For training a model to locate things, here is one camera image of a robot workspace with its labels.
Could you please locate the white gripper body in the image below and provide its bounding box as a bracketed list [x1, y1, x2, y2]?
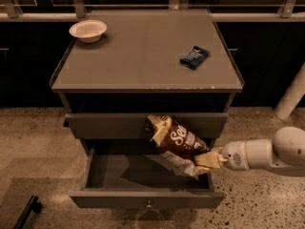
[222, 141, 250, 171]

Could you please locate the brown chip bag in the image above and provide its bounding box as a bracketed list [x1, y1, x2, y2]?
[148, 114, 211, 178]

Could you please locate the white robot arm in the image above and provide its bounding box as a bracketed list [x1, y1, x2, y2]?
[194, 127, 305, 177]

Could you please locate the grey drawer cabinet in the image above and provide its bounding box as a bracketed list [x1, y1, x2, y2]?
[50, 10, 244, 154]

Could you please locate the open middle grey drawer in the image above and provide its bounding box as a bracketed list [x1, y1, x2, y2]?
[71, 148, 224, 209]

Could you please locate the dark blue snack packet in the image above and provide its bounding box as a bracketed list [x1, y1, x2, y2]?
[179, 46, 210, 70]

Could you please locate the white paper bowl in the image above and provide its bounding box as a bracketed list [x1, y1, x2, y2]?
[69, 20, 107, 43]

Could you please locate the white post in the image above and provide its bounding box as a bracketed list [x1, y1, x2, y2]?
[274, 63, 305, 119]

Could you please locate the metal railing frame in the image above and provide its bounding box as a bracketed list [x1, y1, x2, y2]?
[0, 0, 305, 22]

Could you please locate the black bar handle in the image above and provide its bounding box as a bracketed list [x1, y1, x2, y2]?
[12, 196, 42, 229]

